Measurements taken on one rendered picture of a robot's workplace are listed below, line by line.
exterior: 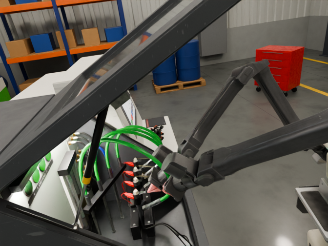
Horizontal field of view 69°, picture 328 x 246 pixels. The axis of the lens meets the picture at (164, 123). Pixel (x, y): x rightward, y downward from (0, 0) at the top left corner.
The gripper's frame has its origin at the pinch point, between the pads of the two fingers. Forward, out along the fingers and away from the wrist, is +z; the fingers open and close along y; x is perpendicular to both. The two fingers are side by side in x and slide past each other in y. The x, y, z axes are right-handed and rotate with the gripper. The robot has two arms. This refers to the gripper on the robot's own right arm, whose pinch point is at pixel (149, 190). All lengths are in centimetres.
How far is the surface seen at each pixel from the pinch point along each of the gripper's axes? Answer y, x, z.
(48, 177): 35.6, 15.1, 8.0
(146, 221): -8.2, 4.0, 11.7
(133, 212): -3.0, -1.4, 16.9
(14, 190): 39, 34, -4
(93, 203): 15.1, 5.7, 18.0
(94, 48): 155, -465, 152
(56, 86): 60, -25, 2
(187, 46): -8, -483, 18
